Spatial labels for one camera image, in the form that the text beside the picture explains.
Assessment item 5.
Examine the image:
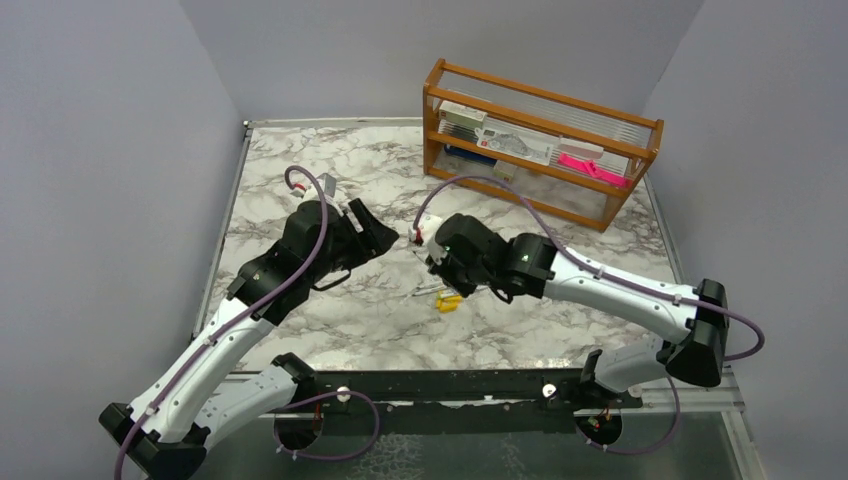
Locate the yellow pen cap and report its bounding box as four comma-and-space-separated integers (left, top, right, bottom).
437, 302, 459, 313
437, 296, 463, 304

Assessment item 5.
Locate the grey pen teal end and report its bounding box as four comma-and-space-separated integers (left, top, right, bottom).
411, 283, 444, 297

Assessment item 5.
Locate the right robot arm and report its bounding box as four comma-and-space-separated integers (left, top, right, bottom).
408, 214, 729, 407

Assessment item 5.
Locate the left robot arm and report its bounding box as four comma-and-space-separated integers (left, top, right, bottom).
99, 199, 399, 479

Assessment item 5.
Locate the orange wooden shelf rack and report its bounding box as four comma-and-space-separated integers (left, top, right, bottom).
422, 59, 665, 231

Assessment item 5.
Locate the blue flat box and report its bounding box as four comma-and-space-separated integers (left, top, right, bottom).
443, 145, 497, 167

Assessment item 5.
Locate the small white box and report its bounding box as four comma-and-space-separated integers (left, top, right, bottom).
493, 160, 518, 183

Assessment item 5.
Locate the white green box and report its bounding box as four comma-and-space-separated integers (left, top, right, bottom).
438, 100, 488, 130

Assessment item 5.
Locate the white printed card package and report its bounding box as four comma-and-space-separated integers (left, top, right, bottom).
474, 128, 552, 166

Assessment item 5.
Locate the pink plastic tool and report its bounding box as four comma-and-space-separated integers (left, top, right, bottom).
557, 153, 631, 188

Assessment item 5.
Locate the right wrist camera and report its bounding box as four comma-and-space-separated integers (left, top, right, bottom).
407, 211, 446, 264

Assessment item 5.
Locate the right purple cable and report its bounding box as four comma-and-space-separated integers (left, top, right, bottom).
411, 175, 766, 457

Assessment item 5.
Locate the purple cable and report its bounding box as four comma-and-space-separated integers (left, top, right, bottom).
113, 165, 382, 480
411, 175, 766, 457

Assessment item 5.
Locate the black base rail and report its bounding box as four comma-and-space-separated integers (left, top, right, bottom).
272, 368, 642, 445

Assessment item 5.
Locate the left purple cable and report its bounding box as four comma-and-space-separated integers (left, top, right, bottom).
113, 165, 382, 480

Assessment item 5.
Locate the aluminium frame rail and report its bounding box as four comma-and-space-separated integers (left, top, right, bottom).
156, 368, 746, 420

